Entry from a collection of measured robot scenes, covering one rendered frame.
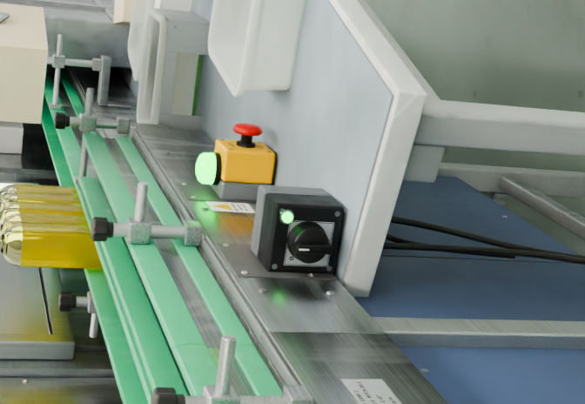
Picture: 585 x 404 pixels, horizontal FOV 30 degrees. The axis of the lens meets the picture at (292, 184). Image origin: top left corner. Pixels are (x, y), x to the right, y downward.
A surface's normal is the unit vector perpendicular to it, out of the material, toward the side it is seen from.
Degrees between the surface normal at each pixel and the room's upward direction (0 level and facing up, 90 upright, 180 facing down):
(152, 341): 90
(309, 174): 0
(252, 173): 90
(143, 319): 90
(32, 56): 90
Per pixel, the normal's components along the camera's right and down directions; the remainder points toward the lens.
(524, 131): 0.23, 0.51
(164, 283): 0.13, -0.96
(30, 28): 0.20, -0.85
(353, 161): -0.95, -0.06
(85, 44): 0.28, 0.27
